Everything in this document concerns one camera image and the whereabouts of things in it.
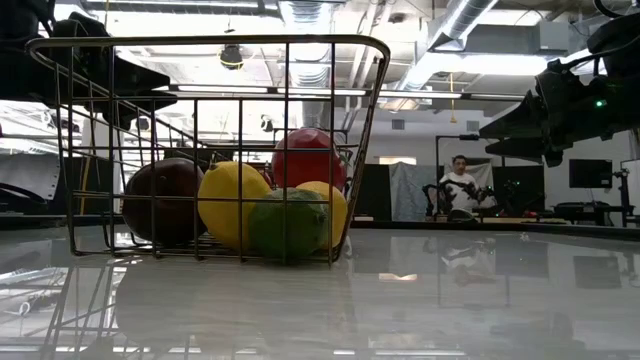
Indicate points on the black rectangular stand frame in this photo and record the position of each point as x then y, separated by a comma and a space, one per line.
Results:
470, 137

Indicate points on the white perforated sheet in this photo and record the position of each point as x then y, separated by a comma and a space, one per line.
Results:
27, 175

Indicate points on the green lime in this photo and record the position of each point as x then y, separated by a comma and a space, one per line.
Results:
305, 227

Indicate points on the yellow orange mango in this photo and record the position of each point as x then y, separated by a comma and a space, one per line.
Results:
317, 188

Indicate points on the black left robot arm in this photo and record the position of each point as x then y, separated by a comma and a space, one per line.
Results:
20, 50

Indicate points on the person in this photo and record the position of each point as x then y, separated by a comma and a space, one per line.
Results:
457, 182

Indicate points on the dark red plum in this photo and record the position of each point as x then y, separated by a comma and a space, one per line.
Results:
172, 220

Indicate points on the black wall monitor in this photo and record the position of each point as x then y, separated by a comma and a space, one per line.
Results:
590, 173

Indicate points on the long overhead light rail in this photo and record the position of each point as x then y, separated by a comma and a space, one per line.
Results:
425, 94

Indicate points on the silver ventilation duct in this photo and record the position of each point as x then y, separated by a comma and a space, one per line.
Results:
465, 20

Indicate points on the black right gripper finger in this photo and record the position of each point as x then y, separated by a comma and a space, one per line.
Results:
525, 120
520, 148

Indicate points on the grey hanging cloth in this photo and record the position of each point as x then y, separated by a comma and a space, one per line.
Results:
410, 190

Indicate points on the yellow lemon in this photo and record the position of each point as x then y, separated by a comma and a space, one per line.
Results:
222, 215

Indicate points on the dark dome ceiling fixture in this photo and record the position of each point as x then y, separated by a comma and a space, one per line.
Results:
231, 56

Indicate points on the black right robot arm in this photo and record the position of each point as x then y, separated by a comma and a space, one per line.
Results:
620, 40

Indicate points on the red fruit with green calyx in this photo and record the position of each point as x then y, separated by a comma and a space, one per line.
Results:
310, 160

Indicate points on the dark background table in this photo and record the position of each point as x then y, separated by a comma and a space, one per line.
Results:
590, 206

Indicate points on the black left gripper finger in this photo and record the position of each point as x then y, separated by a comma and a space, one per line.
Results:
142, 80
145, 105

